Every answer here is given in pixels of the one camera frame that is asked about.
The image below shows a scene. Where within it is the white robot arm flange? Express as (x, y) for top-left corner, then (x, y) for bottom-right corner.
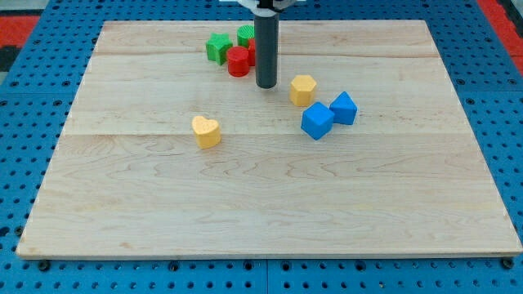
(219, 0), (306, 17)

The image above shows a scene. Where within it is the yellow heart block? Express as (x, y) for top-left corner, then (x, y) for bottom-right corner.
(191, 116), (221, 149)

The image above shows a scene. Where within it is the blue cube block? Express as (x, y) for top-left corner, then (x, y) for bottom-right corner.
(301, 102), (334, 140)

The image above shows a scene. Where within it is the yellow hexagon block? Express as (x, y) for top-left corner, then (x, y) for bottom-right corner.
(289, 75), (317, 107)

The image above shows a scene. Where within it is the blue triangle block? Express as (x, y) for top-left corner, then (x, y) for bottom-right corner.
(329, 91), (358, 125)

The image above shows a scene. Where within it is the red cylinder block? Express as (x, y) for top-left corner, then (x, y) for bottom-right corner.
(226, 46), (250, 77)

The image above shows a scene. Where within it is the red block behind rod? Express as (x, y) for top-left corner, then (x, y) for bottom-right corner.
(248, 38), (256, 67)

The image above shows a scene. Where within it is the green star block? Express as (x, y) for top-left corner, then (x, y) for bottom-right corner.
(205, 33), (233, 65)

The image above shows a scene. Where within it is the green cylinder block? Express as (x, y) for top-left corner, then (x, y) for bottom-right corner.
(236, 24), (255, 47)

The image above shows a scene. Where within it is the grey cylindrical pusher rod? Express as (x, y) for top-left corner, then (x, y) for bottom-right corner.
(254, 14), (279, 89)

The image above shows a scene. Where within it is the wooden board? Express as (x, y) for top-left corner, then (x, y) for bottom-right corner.
(16, 20), (522, 261)

